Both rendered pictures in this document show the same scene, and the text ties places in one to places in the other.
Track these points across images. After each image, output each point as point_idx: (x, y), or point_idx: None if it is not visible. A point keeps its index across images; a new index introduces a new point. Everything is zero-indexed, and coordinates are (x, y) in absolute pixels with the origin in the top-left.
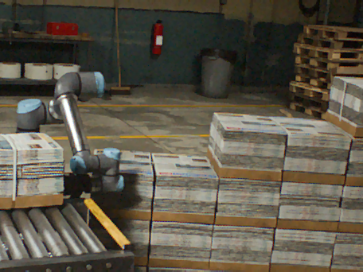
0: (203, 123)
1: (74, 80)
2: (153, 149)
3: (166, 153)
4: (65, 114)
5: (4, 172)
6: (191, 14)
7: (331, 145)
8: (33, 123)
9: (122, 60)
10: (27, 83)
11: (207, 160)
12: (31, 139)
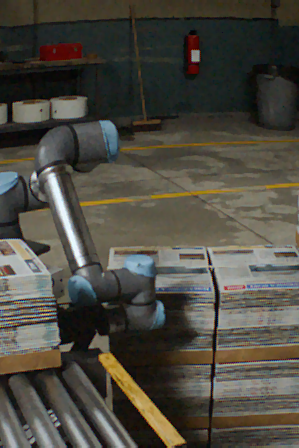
0: (268, 168)
1: (66, 140)
2: (202, 214)
3: (223, 218)
4: (54, 200)
5: None
6: (235, 21)
7: None
8: (9, 213)
9: (147, 84)
10: (16, 129)
11: (297, 252)
12: None
